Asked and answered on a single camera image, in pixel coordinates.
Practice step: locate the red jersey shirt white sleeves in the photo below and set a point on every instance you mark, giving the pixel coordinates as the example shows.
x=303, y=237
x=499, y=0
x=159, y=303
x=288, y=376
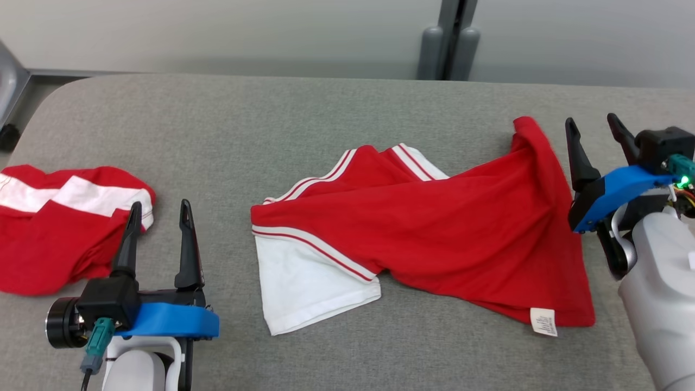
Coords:
x=461, y=228

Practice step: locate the grey metal partition post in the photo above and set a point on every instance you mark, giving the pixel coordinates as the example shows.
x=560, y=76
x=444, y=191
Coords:
x=434, y=49

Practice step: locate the red shorts white stripe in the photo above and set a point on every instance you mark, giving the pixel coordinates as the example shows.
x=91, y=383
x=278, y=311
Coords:
x=49, y=239

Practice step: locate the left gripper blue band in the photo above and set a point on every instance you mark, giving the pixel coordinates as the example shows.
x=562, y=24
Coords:
x=174, y=320

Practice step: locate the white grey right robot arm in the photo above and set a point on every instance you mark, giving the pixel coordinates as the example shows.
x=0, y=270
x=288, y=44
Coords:
x=662, y=293

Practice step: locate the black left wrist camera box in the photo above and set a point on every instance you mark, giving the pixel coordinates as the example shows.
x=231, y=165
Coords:
x=108, y=298

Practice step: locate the grey metal frame with caster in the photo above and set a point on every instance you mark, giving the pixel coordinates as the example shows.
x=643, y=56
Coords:
x=11, y=81

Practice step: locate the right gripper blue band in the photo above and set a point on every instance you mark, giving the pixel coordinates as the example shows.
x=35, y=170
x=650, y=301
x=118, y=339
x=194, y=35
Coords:
x=613, y=190

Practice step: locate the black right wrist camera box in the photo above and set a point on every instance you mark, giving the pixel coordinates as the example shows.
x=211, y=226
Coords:
x=662, y=144

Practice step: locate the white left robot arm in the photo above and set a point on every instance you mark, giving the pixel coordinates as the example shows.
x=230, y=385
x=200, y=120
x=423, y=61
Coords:
x=136, y=369

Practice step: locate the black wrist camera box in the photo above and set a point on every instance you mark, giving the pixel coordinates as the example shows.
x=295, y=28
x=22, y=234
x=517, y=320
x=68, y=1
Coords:
x=108, y=298
x=662, y=144

